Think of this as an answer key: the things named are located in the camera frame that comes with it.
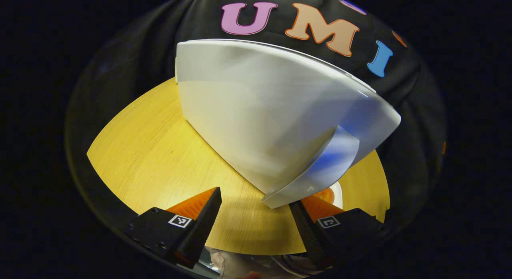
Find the white square plate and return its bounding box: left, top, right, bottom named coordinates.
left=320, top=181, right=344, bottom=210

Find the white microwave oven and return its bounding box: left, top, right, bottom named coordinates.
left=175, top=39, right=402, bottom=209

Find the black backdrop cloth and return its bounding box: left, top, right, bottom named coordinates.
left=64, top=0, right=446, bottom=247

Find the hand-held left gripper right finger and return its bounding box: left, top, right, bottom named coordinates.
left=289, top=196, right=386, bottom=269

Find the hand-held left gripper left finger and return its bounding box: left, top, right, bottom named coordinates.
left=124, top=187, right=223, bottom=269

